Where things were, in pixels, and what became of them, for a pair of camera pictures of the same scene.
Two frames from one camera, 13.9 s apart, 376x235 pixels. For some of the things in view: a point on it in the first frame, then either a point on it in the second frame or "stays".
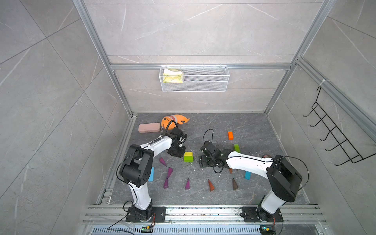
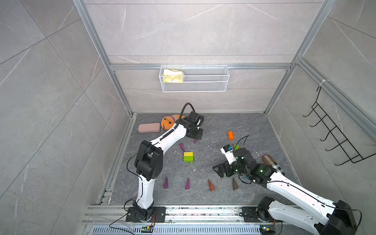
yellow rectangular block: x=188 y=153 stays
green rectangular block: x=188 y=159 stays
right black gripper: x=201 y=161 → x=225 y=165
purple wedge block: x=166 y=183 stays
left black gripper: x=181 y=154 → x=199 y=136
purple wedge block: x=188 y=184 stays
